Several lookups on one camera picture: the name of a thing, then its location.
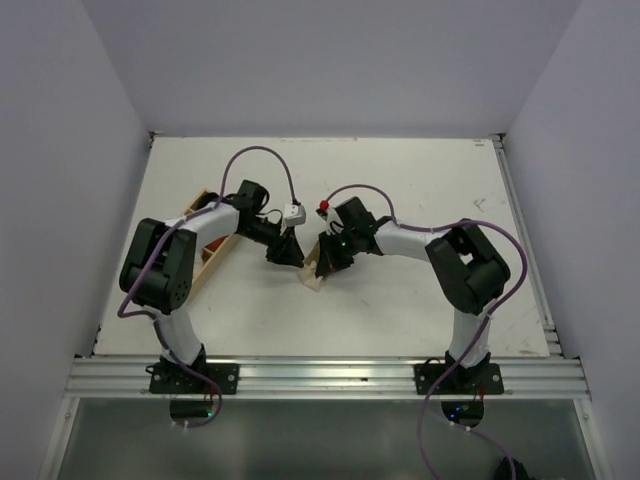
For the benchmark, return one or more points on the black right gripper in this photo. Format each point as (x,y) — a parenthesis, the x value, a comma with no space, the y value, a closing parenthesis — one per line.
(329,261)

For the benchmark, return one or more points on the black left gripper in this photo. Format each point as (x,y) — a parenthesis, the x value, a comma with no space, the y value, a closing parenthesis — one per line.
(285,247)

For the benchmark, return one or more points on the olive and cream underwear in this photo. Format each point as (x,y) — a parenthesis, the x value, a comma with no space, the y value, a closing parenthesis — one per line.
(307,275)

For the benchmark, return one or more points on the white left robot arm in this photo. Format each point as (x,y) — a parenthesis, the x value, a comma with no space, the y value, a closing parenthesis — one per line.
(157,274)

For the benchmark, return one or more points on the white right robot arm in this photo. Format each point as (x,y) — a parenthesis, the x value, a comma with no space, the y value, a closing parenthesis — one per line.
(470,271)

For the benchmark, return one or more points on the orange rolled cloth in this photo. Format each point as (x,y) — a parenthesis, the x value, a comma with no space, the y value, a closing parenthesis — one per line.
(212,247)

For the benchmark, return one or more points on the wooden divided organizer box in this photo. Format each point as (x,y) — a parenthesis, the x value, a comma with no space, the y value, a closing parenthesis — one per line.
(204,269)

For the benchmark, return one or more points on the black object bottom corner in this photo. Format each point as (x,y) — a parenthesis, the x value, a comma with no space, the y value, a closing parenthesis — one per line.
(510,470)

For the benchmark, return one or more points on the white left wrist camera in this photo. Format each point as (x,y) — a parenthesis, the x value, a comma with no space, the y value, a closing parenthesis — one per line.
(294,214)

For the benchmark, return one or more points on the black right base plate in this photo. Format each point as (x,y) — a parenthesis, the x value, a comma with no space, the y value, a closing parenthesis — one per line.
(457,377)

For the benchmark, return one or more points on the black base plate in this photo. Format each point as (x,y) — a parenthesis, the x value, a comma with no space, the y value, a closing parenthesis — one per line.
(170,379)
(457,377)

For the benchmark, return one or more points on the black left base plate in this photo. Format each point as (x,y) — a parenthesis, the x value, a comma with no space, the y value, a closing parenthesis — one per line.
(170,379)

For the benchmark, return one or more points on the aluminium front rail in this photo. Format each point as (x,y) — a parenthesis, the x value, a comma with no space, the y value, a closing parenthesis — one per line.
(334,378)

